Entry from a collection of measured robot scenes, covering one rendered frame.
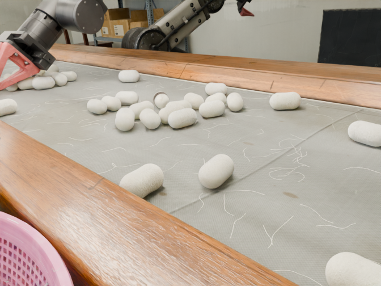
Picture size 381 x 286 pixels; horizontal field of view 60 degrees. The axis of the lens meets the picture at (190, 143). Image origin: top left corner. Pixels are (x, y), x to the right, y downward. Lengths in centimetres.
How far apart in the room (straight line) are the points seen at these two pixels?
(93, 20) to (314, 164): 45
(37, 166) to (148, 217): 11
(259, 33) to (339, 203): 266
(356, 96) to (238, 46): 259
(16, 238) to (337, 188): 20
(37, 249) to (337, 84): 38
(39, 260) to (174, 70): 49
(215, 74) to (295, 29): 216
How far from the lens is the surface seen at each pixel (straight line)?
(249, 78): 51
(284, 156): 29
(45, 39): 65
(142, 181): 23
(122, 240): 17
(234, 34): 302
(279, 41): 277
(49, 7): 67
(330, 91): 45
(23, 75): 65
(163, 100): 42
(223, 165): 24
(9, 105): 51
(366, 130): 32
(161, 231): 17
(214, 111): 38
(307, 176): 27
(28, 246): 18
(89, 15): 61
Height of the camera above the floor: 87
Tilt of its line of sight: 23 degrees down
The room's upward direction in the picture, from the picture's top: 4 degrees counter-clockwise
